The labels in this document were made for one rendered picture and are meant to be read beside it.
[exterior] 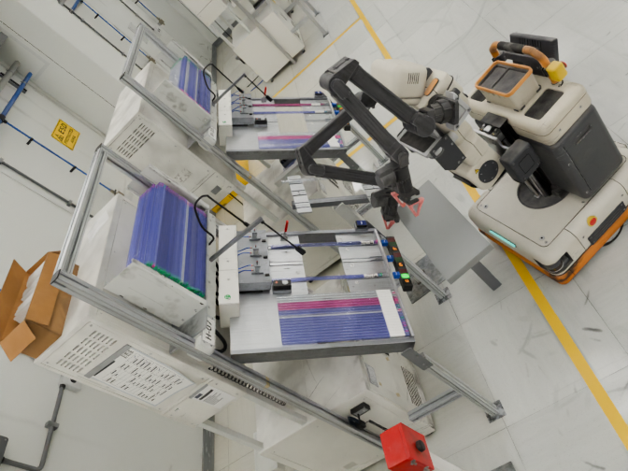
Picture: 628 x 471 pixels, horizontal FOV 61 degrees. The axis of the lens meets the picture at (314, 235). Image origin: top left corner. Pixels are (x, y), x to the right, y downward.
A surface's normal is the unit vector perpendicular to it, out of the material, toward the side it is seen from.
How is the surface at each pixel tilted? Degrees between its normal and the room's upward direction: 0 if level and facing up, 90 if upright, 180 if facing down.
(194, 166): 90
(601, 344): 0
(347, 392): 0
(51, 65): 90
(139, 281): 90
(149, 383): 93
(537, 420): 0
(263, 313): 45
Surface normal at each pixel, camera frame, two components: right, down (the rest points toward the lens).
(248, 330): 0.07, -0.77
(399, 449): -0.66, -0.51
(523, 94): 0.41, 0.43
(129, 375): 0.11, 0.63
